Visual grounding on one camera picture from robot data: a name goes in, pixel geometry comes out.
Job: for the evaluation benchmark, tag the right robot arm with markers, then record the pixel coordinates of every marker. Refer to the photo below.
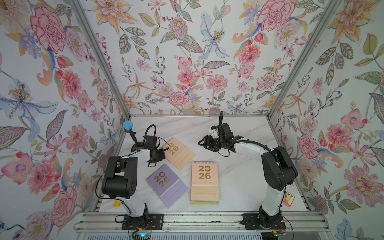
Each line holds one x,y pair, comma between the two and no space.
278,168

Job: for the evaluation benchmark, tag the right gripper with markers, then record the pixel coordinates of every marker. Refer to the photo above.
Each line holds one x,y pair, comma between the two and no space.
209,144

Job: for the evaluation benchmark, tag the yellow-green calendar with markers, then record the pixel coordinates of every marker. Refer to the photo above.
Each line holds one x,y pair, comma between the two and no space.
203,203

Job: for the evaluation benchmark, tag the blue microphone on stand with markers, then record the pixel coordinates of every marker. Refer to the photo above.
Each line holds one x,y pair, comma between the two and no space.
128,128

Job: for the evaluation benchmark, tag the purple calendar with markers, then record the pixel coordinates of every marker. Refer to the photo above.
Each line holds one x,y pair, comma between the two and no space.
166,185

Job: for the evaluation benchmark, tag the peach calendar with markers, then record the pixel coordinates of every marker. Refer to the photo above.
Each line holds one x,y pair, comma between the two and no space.
178,154
205,182

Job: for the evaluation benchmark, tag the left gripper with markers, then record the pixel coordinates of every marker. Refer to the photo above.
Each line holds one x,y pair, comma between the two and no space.
162,155

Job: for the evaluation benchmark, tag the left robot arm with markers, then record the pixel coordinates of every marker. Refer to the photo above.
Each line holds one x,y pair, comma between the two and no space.
119,183

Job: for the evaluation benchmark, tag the aluminium mounting rail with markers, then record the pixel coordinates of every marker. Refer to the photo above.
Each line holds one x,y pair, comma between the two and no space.
172,222

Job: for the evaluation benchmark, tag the yellow marker block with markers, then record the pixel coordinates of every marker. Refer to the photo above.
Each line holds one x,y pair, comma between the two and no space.
116,203

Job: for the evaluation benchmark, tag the red orange small box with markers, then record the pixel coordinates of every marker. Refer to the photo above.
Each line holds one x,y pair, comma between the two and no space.
288,199

